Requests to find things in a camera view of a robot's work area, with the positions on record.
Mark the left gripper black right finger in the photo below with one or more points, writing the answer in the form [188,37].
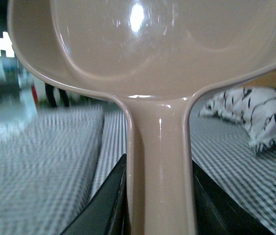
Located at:
[218,213]

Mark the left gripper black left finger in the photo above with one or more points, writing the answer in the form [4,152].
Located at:
[104,214]

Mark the beige plastic dustpan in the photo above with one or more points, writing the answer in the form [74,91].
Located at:
[154,59]

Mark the black white gingham bed sheet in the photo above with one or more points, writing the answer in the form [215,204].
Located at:
[219,148]

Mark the folded gingham blanket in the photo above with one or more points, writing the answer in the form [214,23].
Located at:
[47,170]

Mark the white pillow black lettering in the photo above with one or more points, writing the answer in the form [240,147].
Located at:
[254,108]

